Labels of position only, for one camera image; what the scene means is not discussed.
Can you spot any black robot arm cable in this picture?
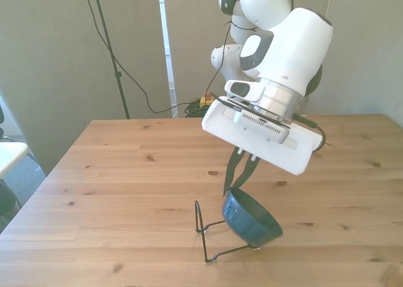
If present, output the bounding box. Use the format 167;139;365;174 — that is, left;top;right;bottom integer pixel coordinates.
205;19;253;96

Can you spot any white side table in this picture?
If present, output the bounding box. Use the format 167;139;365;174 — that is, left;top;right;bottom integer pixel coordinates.
0;141;30;178

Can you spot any blue bowl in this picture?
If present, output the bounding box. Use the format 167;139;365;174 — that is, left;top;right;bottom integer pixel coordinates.
221;187;283;248

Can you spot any yellow emergency stop button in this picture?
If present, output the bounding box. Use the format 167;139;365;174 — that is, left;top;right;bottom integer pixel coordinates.
199;91;215;108

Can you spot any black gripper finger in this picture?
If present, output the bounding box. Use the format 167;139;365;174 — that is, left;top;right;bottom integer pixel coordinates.
234;155;260;190
223;147;244;198

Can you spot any black camera stand cable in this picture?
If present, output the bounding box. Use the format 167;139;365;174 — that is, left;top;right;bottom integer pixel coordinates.
81;0;193;115

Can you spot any black camera stand pole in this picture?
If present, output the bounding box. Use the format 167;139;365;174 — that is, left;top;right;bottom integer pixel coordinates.
80;0;132;120

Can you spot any white vertical frame strip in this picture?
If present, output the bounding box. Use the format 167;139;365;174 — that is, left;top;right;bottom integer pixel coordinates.
157;0;179;118

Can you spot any black wire bowl stand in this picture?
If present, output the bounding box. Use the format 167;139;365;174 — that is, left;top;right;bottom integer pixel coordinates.
194;200;261;264

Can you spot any coiled dark cable bundle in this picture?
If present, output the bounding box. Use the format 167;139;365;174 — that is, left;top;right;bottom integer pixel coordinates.
183;100;209;118

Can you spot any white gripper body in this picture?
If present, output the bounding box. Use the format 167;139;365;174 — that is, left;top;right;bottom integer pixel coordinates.
201;96;323;176

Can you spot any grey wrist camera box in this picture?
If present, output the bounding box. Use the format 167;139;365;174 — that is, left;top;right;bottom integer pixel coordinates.
233;108;292;145

